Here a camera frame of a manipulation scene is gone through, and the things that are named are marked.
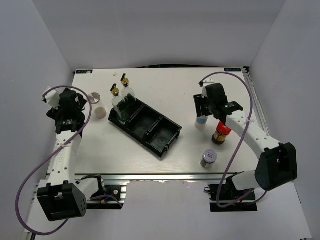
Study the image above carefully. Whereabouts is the white blue-label shaker bottle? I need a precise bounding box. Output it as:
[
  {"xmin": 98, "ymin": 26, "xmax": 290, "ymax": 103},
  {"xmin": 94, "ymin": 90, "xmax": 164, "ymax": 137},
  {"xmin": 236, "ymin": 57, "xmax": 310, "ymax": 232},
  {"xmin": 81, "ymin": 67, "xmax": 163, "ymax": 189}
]
[{"xmin": 194, "ymin": 116, "xmax": 208, "ymax": 131}]

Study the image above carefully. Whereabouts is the red-lid dark sauce jar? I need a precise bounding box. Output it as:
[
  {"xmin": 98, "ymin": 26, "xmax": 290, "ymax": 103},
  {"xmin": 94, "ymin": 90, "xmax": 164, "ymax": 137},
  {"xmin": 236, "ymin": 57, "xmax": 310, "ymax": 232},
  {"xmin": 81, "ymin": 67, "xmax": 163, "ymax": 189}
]
[{"xmin": 212, "ymin": 121, "xmax": 232, "ymax": 145}]

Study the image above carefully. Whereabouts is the silver-lid clear shaker jar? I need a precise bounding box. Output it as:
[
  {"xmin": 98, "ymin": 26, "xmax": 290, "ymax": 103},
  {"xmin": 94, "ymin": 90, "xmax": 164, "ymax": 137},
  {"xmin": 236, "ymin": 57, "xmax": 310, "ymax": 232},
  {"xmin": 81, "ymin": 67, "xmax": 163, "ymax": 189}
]
[{"xmin": 88, "ymin": 92, "xmax": 107, "ymax": 119}]

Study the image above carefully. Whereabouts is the clear oil glass bottle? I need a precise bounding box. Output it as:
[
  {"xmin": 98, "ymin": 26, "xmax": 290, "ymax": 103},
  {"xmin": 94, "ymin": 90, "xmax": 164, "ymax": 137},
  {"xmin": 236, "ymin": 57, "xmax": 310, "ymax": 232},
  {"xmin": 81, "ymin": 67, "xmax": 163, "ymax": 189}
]
[{"xmin": 110, "ymin": 83, "xmax": 129, "ymax": 124}]

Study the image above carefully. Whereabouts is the dark sauce glass bottle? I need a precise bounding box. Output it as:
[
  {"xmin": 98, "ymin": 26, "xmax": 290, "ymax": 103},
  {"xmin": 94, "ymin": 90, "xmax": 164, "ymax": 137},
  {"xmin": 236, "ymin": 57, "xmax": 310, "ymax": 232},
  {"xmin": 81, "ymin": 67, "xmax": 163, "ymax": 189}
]
[{"xmin": 120, "ymin": 73, "xmax": 136, "ymax": 112}]

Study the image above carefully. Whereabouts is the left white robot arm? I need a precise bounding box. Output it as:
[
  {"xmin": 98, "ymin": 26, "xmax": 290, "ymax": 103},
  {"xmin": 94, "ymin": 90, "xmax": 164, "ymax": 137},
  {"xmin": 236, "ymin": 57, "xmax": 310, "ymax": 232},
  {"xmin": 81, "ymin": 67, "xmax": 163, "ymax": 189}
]
[{"xmin": 37, "ymin": 88, "xmax": 106, "ymax": 222}]

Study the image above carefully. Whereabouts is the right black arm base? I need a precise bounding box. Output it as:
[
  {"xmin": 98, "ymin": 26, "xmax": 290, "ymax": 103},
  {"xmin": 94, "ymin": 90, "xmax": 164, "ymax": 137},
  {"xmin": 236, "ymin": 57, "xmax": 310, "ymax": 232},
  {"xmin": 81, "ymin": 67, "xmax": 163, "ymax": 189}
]
[{"xmin": 203, "ymin": 184, "xmax": 258, "ymax": 213}]

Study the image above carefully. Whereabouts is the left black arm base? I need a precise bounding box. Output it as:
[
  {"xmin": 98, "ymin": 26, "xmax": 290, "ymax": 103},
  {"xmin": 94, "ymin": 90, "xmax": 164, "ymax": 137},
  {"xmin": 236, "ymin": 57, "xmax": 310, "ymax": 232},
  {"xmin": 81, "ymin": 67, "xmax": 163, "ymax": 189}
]
[{"xmin": 87, "ymin": 177, "xmax": 128, "ymax": 210}]

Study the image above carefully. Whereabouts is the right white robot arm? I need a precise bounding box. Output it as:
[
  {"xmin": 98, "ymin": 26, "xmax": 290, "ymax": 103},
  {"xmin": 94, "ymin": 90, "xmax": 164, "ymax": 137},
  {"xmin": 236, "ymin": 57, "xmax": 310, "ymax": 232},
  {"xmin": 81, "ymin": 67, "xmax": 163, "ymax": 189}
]
[{"xmin": 194, "ymin": 83, "xmax": 298, "ymax": 200}]

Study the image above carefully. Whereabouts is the right blue logo sticker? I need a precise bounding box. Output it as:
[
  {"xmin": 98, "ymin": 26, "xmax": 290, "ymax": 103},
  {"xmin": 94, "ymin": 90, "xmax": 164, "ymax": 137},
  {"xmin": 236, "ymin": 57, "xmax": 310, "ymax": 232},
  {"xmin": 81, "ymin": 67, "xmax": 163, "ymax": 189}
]
[{"xmin": 224, "ymin": 67, "xmax": 242, "ymax": 72}]

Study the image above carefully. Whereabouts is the blue logo sticker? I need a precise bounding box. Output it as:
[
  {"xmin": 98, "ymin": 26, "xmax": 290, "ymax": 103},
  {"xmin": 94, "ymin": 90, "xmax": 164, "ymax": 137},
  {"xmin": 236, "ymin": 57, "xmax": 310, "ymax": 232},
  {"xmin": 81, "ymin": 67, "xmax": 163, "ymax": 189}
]
[
  {"xmin": 224, "ymin": 67, "xmax": 242, "ymax": 72},
  {"xmin": 75, "ymin": 69, "xmax": 93, "ymax": 75}
]

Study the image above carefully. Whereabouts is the left blue logo sticker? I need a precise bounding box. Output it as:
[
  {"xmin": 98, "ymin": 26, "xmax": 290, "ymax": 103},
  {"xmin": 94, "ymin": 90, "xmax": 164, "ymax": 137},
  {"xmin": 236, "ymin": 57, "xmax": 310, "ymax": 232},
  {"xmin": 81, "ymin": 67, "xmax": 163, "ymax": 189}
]
[{"xmin": 75, "ymin": 69, "xmax": 93, "ymax": 75}]

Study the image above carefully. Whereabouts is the small silver-lid spice jar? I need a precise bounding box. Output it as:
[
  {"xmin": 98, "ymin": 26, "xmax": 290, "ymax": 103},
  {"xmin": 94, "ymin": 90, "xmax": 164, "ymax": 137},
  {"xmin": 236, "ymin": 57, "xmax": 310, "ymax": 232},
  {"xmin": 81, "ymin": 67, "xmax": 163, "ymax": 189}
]
[{"xmin": 200, "ymin": 149, "xmax": 218, "ymax": 169}]

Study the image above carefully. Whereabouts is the black three-compartment tray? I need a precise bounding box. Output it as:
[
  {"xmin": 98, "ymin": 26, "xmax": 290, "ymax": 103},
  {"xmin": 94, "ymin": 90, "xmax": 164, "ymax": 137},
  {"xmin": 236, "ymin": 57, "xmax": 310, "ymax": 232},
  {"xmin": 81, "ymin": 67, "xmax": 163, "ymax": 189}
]
[{"xmin": 108, "ymin": 99, "xmax": 182, "ymax": 158}]

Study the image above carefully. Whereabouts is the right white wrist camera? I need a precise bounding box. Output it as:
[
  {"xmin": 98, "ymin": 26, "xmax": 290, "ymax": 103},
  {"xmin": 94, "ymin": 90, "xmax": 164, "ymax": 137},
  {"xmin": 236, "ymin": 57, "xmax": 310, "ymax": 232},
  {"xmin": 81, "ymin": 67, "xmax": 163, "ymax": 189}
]
[{"xmin": 198, "ymin": 78, "xmax": 215, "ymax": 98}]

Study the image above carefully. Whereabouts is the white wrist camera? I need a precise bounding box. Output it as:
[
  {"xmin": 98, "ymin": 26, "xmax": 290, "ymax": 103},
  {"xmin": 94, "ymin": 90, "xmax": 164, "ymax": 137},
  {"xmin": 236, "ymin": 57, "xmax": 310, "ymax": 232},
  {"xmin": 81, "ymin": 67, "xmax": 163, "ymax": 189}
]
[
  {"xmin": 41, "ymin": 89, "xmax": 60, "ymax": 110},
  {"xmin": 198, "ymin": 78, "xmax": 215, "ymax": 98}
]

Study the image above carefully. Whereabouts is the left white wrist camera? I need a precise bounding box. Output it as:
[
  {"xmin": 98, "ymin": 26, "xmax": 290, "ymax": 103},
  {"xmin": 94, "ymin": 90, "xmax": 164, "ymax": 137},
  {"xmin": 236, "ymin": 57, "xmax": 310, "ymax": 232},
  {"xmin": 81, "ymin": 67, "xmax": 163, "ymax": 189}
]
[{"xmin": 41, "ymin": 89, "xmax": 60, "ymax": 110}]

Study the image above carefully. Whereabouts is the aluminium front rail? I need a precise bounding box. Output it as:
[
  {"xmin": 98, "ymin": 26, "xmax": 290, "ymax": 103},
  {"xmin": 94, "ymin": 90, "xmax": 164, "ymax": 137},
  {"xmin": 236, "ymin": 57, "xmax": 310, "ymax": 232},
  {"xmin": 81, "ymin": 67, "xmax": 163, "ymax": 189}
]
[{"xmin": 74, "ymin": 172, "xmax": 238, "ymax": 182}]

